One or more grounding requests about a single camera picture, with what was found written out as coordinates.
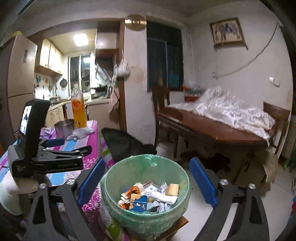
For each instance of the brown wooden dining table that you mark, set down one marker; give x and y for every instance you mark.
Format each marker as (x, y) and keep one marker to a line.
(220, 137)

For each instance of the green lined trash bin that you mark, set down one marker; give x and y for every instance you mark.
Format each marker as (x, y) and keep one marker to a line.
(144, 168)

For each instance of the phone on left gripper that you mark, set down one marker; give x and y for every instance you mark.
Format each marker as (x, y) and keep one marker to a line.
(25, 119)

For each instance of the crumpled grey cloth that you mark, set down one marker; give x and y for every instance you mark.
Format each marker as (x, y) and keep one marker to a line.
(79, 133)

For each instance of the orange juice bottle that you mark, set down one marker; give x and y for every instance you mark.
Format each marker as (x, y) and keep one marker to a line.
(78, 107)

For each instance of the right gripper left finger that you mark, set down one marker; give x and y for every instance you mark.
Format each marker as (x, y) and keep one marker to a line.
(77, 192)

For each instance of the white gloved left hand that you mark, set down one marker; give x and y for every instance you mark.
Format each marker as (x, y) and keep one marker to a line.
(11, 188)

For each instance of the framed wall picture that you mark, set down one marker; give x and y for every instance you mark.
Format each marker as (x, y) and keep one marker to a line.
(227, 34)

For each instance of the purple plastic snack bag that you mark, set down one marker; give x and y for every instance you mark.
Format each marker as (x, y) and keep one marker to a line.
(47, 133)

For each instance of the dark wooden chair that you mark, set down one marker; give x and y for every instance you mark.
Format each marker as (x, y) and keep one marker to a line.
(161, 101)

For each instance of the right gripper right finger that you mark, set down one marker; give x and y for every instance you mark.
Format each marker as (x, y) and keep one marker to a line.
(218, 193)

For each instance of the white red medicine box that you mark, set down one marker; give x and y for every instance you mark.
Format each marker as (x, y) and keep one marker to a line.
(144, 187)

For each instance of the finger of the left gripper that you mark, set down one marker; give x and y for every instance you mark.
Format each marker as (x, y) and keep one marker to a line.
(83, 151)
(52, 143)

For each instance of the kitchen window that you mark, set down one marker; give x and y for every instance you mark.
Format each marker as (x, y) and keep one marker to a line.
(79, 73)

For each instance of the steel pot with handle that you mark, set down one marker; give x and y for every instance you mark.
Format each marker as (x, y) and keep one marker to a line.
(65, 128)

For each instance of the white crumpled sheet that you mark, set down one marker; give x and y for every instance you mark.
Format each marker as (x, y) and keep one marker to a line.
(222, 106)

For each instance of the beige refrigerator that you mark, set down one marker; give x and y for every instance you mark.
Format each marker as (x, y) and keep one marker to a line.
(17, 84)

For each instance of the white plastic mailer bag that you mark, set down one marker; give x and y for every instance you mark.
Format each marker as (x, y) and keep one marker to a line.
(161, 198)

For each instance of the range hood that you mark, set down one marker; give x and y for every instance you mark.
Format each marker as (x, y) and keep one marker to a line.
(103, 71)

